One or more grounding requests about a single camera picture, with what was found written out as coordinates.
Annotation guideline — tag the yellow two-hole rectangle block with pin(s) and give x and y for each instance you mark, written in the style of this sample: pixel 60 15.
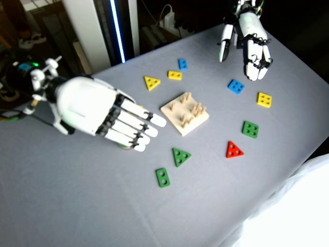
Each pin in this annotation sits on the yellow two-hole rectangle block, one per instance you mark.
pixel 175 75

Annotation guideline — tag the white power adapter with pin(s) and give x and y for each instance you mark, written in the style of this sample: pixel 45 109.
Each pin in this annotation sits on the white power adapter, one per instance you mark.
pixel 167 19

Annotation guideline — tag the green four-hole square block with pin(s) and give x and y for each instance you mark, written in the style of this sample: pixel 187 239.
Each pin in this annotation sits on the green four-hole square block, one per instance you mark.
pixel 250 129

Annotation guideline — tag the white backdrop sheet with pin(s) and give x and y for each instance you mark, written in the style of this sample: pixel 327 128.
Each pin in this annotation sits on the white backdrop sheet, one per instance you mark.
pixel 295 211

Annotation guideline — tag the white power strip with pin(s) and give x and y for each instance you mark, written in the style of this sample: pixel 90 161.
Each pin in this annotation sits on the white power strip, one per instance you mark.
pixel 156 34

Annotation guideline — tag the white shoe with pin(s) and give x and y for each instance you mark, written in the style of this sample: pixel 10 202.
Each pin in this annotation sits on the white shoe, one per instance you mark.
pixel 32 41

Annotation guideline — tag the yellow four-hole square block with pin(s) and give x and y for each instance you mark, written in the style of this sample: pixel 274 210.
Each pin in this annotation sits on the yellow four-hole square block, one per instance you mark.
pixel 264 100

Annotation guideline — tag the red three-hole triangle block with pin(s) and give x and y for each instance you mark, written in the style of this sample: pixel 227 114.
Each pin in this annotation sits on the red three-hole triangle block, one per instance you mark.
pixel 234 151

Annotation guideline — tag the blue two-hole rectangle block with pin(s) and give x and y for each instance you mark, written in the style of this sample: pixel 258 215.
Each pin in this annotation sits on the blue two-hole rectangle block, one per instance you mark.
pixel 183 64

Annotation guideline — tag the white column with blue light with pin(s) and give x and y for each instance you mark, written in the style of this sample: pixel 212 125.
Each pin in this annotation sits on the white column with blue light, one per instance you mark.
pixel 87 31

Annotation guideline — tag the green three-hole triangle block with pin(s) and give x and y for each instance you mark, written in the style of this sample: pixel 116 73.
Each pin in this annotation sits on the green three-hole triangle block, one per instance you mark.
pixel 180 156

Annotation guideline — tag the grey table cloth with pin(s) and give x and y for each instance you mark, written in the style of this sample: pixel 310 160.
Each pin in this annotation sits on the grey table cloth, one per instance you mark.
pixel 102 200

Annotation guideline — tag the yellow three-hole triangle block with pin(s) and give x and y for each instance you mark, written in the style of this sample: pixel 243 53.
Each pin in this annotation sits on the yellow three-hole triangle block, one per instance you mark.
pixel 151 83

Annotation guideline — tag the green two-hole rectangle block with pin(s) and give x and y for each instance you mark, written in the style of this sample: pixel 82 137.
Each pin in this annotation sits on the green two-hole rectangle block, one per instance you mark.
pixel 162 177

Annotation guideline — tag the blue four-hole square block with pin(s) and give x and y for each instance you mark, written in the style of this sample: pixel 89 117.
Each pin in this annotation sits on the blue four-hole square block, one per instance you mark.
pixel 236 87

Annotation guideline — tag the wooden peg board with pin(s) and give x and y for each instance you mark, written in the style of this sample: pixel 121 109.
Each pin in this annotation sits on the wooden peg board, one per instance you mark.
pixel 190 123

